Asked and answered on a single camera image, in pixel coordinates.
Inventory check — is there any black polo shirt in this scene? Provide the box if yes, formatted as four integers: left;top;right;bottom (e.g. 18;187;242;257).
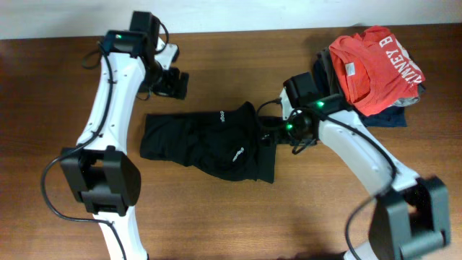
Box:
140;102;276;183

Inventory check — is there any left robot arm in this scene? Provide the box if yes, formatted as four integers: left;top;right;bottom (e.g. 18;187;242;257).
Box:
59;11;188;259

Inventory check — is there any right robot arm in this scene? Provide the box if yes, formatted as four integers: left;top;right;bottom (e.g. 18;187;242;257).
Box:
263;72;451;260

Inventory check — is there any grey folded shirt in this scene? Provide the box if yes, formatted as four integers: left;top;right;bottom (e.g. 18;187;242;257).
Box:
313;47;426;107

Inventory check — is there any navy folded shirt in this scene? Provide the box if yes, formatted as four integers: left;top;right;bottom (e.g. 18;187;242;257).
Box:
312;59;427;129

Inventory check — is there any red folded t-shirt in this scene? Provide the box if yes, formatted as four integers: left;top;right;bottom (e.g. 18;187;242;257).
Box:
328;26;425;116

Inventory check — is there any left black cable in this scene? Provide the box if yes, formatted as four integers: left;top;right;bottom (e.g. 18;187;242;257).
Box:
40;19;170;260

